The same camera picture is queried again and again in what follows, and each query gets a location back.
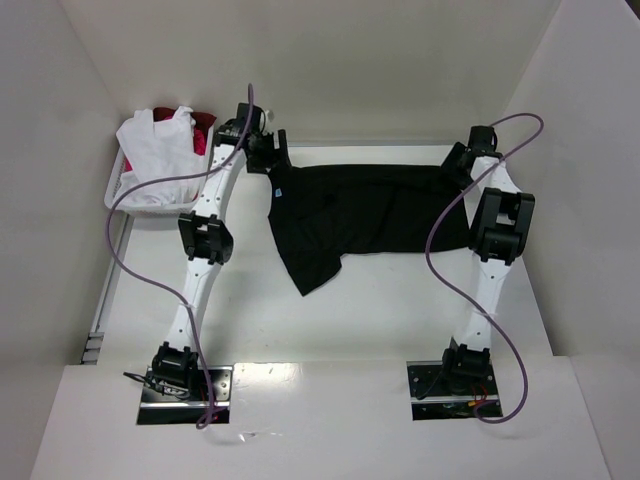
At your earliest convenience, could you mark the white plastic laundry basket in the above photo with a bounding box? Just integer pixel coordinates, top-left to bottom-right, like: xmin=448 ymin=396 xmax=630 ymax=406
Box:
xmin=105 ymin=128 xmax=213 ymax=215

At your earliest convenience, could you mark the purple cable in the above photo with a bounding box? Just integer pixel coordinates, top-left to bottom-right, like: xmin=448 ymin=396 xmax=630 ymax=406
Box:
xmin=423 ymin=113 xmax=546 ymax=424
xmin=107 ymin=82 xmax=256 ymax=430

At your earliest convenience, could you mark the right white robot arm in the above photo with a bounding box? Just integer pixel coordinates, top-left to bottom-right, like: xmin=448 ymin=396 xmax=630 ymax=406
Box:
xmin=442 ymin=125 xmax=535 ymax=395

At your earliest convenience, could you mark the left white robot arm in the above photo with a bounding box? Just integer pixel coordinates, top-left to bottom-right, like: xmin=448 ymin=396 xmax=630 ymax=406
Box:
xmin=149 ymin=103 xmax=279 ymax=394

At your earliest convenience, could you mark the grey slotted rail bracket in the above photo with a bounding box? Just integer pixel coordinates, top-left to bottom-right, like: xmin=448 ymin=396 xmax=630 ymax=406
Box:
xmin=80 ymin=332 xmax=104 ymax=365

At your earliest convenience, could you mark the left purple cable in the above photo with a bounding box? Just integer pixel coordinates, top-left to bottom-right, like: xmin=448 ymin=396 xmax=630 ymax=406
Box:
xmin=107 ymin=82 xmax=256 ymax=430

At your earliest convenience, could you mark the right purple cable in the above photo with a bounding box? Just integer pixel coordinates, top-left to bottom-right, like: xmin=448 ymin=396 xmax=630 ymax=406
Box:
xmin=423 ymin=113 xmax=546 ymax=424

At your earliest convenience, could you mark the metal base plate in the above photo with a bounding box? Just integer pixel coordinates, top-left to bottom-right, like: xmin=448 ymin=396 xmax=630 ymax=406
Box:
xmin=136 ymin=365 xmax=233 ymax=426
xmin=406 ymin=361 xmax=503 ymax=421

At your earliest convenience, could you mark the aluminium table edge rail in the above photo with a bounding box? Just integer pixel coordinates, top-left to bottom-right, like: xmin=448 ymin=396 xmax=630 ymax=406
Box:
xmin=288 ymin=140 xmax=458 ymax=148

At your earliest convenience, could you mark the black t shirt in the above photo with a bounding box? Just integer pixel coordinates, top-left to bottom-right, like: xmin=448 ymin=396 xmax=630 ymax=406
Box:
xmin=268 ymin=164 xmax=469 ymax=296

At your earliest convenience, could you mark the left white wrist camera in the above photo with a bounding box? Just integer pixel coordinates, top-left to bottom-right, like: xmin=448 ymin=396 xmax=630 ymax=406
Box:
xmin=261 ymin=109 xmax=275 ymax=128

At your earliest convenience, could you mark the white t shirt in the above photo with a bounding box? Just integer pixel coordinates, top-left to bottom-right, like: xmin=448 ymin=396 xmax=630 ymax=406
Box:
xmin=116 ymin=106 xmax=206 ymax=210

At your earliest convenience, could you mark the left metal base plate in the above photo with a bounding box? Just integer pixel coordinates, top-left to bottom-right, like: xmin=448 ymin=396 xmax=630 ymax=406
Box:
xmin=136 ymin=365 xmax=233 ymax=426

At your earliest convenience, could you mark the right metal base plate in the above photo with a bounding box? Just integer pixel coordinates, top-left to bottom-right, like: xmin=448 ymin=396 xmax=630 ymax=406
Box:
xmin=406 ymin=361 xmax=503 ymax=421

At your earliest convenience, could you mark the red t shirt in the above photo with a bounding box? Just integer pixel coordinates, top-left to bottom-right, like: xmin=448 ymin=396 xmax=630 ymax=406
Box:
xmin=116 ymin=106 xmax=216 ymax=180

